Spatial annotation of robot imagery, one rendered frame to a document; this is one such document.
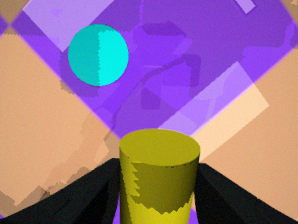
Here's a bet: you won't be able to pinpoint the yellow cylinder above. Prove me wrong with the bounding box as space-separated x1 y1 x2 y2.
118 128 201 224

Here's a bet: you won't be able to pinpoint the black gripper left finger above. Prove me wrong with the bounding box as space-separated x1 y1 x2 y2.
0 159 121 224

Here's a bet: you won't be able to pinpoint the cyan circle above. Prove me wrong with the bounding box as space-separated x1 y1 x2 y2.
68 24 128 87

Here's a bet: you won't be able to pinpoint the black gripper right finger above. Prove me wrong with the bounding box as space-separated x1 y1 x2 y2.
193 163 298 224

